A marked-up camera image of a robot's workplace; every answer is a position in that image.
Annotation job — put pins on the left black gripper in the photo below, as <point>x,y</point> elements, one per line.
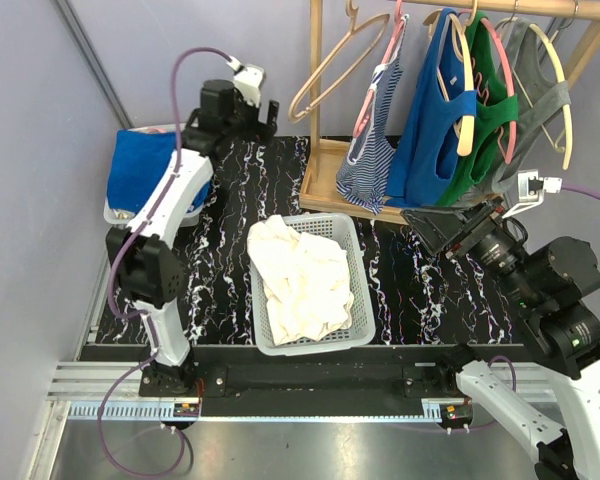
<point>259,130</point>

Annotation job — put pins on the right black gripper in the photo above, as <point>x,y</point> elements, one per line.
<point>460,227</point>

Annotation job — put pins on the wooden clothes rack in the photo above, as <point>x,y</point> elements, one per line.
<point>318,191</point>

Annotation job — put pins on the blue white striped tank top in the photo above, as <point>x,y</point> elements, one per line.
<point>363,175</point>

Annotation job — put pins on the grey plastic laundry basket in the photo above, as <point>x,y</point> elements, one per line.
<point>340,228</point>

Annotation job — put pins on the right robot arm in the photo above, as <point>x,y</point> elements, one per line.
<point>561,335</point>

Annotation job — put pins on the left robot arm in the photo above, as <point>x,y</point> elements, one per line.
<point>143,264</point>

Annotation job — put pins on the empty beige hanger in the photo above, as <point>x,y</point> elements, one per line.
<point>330,65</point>

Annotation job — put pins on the cream wooden hanger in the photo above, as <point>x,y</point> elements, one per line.
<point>444,24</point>

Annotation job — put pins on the green tank top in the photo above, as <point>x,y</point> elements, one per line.
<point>485,125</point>

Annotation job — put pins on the grey tank top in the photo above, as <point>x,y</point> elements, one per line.
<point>540,99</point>

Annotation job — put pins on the cream hanger with grey top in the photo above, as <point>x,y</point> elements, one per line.
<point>563,144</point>

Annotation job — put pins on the black marble pattern mat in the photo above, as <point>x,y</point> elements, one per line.
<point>416,299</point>

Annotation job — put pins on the blue folded cloth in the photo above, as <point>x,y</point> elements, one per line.
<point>149,176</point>

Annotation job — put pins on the white crumpled garments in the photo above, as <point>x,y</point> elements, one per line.
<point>306,280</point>

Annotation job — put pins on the small grey basket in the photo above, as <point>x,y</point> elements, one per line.
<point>122,217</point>

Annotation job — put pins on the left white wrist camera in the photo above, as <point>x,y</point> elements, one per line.
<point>248,79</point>

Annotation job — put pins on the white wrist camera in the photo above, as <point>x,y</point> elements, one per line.
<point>532,189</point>
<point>248,79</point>

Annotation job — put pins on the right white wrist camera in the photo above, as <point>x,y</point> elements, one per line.
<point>532,189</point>

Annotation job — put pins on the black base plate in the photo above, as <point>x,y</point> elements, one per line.
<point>382,382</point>

